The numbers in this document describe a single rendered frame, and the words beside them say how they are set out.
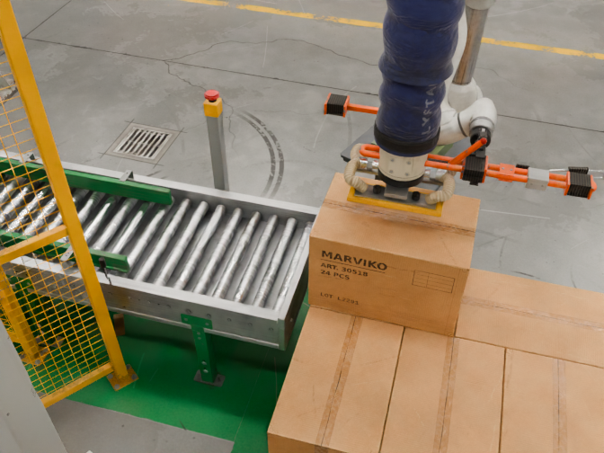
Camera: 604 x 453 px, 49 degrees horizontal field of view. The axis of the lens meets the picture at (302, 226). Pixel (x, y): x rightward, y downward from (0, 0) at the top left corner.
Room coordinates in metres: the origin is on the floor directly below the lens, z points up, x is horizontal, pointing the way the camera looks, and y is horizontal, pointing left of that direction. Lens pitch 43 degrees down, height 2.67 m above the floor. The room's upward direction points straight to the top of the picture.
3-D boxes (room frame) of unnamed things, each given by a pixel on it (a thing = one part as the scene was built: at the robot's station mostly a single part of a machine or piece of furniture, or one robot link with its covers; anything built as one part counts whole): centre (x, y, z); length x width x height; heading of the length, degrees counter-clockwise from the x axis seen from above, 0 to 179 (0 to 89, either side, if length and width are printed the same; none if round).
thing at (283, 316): (1.98, -0.01, 0.58); 0.70 x 0.03 x 0.06; 165
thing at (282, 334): (1.98, -0.01, 0.47); 0.70 x 0.03 x 0.15; 165
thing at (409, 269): (1.88, -0.37, 0.74); 0.60 x 0.40 x 0.40; 73
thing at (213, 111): (2.61, 0.42, 0.50); 0.07 x 0.07 x 1.00; 75
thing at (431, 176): (1.88, -0.36, 1.17); 0.34 x 0.25 x 0.06; 75
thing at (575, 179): (1.72, -0.94, 1.24); 0.08 x 0.07 x 0.05; 75
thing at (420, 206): (1.79, -0.34, 1.13); 0.34 x 0.10 x 0.05; 75
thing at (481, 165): (1.81, -0.60, 1.24); 0.10 x 0.08 x 0.06; 165
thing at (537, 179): (1.76, -0.81, 1.23); 0.07 x 0.07 x 0.04; 75
